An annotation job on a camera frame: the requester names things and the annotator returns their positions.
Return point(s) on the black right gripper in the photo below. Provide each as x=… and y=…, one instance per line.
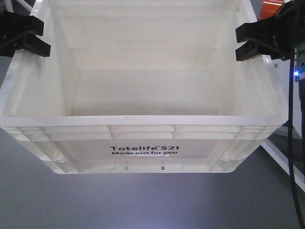
x=286, y=30

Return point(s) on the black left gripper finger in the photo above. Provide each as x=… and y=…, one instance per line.
x=12, y=24
x=26, y=40

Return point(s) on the white plastic Totelife crate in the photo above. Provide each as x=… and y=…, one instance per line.
x=141, y=86

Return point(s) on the orange object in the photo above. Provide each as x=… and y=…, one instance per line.
x=269, y=8

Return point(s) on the green circuit board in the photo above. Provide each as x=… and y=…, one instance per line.
x=299, y=72

